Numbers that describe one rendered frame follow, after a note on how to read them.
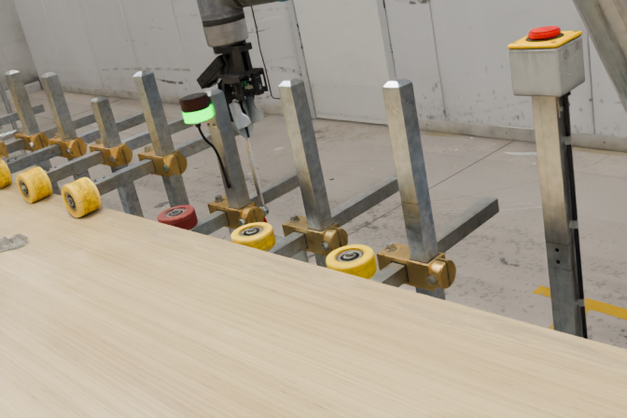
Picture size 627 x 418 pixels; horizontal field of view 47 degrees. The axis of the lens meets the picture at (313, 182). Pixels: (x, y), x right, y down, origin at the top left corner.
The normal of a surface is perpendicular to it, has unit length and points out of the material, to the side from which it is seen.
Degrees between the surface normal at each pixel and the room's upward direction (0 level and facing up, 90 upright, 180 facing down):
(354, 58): 90
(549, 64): 90
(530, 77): 90
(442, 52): 90
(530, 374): 0
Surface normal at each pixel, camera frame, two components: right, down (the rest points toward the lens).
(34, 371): -0.19, -0.92
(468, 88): -0.74, 0.37
